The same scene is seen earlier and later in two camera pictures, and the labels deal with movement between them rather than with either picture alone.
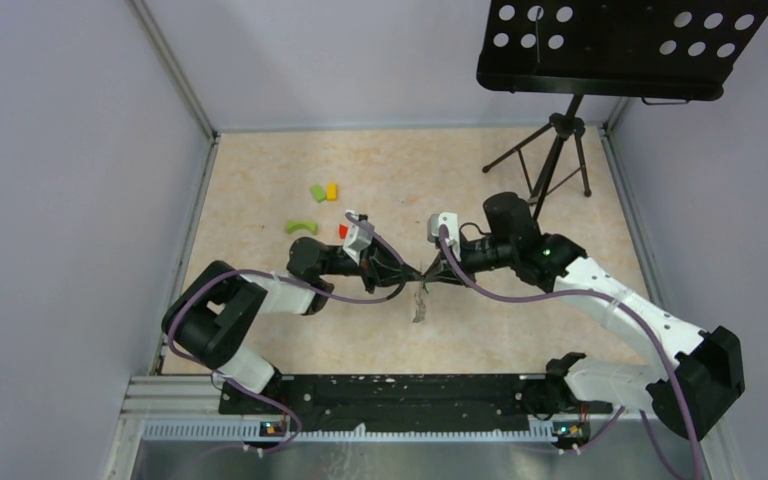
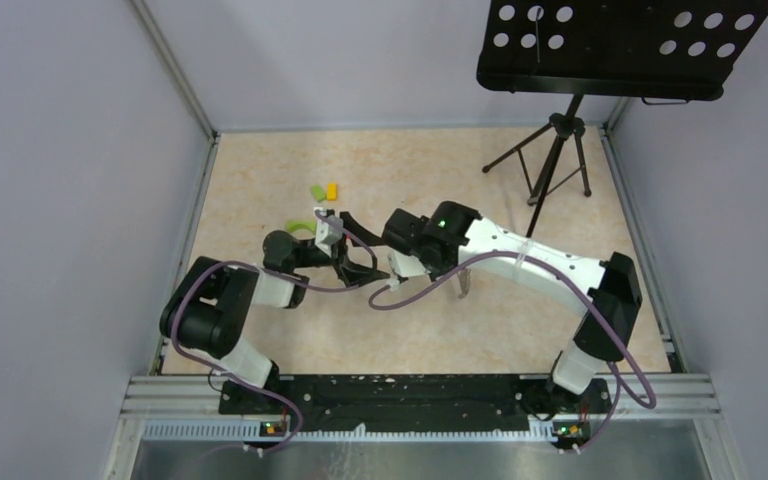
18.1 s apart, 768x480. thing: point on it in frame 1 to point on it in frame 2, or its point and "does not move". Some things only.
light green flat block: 318,193 does not move
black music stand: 654,49 does not move
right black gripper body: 486,254 to 434,271
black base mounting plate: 343,402 does not move
